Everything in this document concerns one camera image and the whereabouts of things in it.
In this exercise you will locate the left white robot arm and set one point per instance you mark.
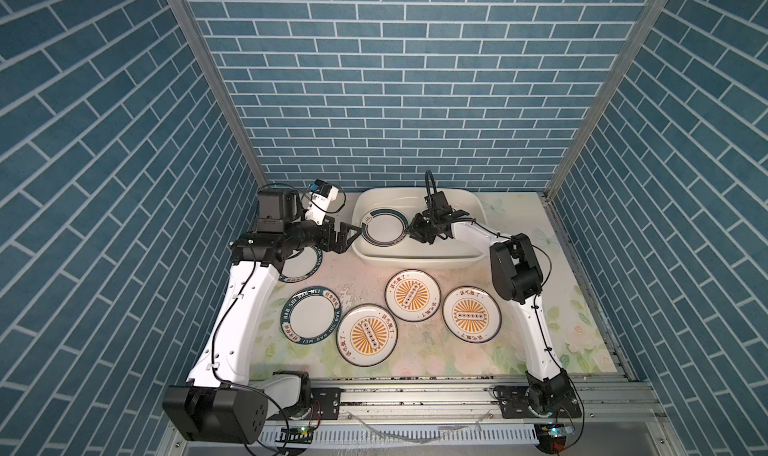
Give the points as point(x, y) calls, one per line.
point(216, 403)

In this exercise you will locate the white plastic bin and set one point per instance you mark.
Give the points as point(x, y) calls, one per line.
point(408, 253)

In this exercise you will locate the white slotted cable duct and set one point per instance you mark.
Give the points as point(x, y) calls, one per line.
point(358, 436)

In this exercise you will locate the near green rim text plate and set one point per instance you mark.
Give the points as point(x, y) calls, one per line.
point(311, 315)

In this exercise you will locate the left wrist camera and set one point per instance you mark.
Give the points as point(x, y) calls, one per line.
point(321, 195)

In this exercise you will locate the aluminium corner post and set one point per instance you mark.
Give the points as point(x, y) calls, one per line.
point(184, 16)
point(621, 65)

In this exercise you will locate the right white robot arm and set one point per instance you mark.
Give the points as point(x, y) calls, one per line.
point(518, 279)

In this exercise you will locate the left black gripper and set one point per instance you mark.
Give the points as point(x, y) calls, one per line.
point(342, 244)

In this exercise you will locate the far green rim text plate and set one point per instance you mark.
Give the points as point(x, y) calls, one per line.
point(301, 266)

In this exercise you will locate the right green circuit board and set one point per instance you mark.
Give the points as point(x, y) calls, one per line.
point(552, 434)

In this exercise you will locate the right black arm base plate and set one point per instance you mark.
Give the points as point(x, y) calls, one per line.
point(515, 402)

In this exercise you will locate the green rim text plate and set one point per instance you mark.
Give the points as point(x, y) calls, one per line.
point(311, 315)
point(301, 266)

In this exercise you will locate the green red rim plate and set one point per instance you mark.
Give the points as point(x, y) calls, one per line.
point(384, 227)

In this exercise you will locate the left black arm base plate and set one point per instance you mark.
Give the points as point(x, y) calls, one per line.
point(327, 403)

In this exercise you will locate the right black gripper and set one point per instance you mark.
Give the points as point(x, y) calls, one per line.
point(413, 230)

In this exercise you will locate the left aluminium corner post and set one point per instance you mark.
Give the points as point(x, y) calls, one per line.
point(184, 16)

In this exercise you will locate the right aluminium corner post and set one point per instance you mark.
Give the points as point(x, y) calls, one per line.
point(621, 65)

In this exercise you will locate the aluminium mounting rail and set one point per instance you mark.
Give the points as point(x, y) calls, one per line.
point(454, 401)

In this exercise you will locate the orange sunburst plate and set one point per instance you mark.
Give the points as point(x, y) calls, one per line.
point(471, 315)
point(412, 296)
point(367, 335)

